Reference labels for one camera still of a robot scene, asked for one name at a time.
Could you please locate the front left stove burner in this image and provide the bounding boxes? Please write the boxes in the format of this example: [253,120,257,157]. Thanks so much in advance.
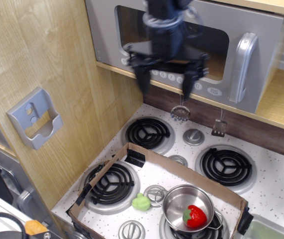
[85,162,140,215]

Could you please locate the brown cardboard barrier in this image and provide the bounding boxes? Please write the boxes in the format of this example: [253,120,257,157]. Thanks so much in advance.
[67,143,253,239]

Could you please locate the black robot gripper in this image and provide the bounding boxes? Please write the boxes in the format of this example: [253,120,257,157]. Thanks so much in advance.
[124,23,209,100]

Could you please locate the back grey stove knob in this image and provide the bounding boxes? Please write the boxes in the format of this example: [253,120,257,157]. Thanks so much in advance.
[183,129,205,146]

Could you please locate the grey toy microwave door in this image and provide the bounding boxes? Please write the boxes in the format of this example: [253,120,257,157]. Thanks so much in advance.
[85,0,284,113]

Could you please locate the hanging metal strainer spoon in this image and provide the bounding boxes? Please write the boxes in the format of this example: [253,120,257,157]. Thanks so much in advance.
[170,95,190,123]

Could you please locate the grey oven door handle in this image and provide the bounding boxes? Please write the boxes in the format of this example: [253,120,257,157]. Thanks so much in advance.
[16,190,36,219]

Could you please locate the back right stove burner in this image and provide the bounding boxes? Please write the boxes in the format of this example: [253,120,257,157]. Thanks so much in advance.
[194,144,257,194]

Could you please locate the front grey stove knob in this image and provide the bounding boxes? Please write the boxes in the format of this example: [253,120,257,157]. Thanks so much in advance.
[118,220,145,239]

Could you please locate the green toy vegetable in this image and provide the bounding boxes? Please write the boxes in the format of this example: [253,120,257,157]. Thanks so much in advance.
[132,193,150,211]

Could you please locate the grey stove knob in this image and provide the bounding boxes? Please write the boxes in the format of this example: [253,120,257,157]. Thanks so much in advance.
[118,220,145,239]
[183,129,205,146]
[143,185,167,208]

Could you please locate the grey toy sink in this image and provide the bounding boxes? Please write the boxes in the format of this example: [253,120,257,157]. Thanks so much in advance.
[235,200,284,239]

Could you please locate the back left stove burner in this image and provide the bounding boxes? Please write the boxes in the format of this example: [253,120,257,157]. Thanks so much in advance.
[121,117,175,155]

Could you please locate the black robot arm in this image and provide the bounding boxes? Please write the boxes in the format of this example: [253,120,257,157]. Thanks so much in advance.
[124,0,209,101]

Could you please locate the small steel pot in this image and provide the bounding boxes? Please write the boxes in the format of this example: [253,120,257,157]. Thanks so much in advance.
[154,184,223,234]

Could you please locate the hanging metal spatula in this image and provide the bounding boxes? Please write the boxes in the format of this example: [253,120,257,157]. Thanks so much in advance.
[211,109,227,137]

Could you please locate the middle small grey knob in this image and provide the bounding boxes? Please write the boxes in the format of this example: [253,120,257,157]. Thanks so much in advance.
[168,155,188,167]

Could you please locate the grey wall phone holder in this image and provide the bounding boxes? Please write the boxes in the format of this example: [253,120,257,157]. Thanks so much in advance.
[6,87,63,150]

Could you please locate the orange toy food piece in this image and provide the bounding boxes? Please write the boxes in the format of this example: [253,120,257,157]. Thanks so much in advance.
[24,220,47,236]

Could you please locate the centre grey stove knob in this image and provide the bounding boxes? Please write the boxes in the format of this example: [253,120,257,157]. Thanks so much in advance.
[143,185,167,208]

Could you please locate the black cable lower left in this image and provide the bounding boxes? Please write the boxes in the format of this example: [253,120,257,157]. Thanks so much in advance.
[0,212,28,239]

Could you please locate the red toy strawberry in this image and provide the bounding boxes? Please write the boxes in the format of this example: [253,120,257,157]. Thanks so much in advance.
[182,205,207,228]

